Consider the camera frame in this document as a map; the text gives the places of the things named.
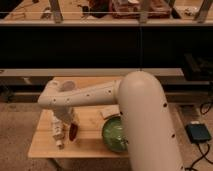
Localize black floor cable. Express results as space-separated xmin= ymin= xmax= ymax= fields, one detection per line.
xmin=184 ymin=141 xmax=213 ymax=171

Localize black pedal box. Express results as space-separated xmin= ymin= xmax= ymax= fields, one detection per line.
xmin=185 ymin=124 xmax=212 ymax=143

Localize red pepper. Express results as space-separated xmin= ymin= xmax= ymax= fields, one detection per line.
xmin=69 ymin=123 xmax=78 ymax=141

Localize wooden folding table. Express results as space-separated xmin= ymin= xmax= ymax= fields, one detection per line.
xmin=27 ymin=76 xmax=131 ymax=171

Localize beige sponge block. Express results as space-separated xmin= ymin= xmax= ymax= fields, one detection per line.
xmin=100 ymin=105 xmax=120 ymax=119

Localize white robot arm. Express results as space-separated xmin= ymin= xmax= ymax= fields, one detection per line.
xmin=38 ymin=71 xmax=184 ymax=171

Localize translucent plastic cup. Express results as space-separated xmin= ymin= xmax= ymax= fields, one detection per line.
xmin=61 ymin=80 xmax=76 ymax=92

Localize green round plate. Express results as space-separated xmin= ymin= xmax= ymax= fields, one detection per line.
xmin=102 ymin=116 xmax=127 ymax=153

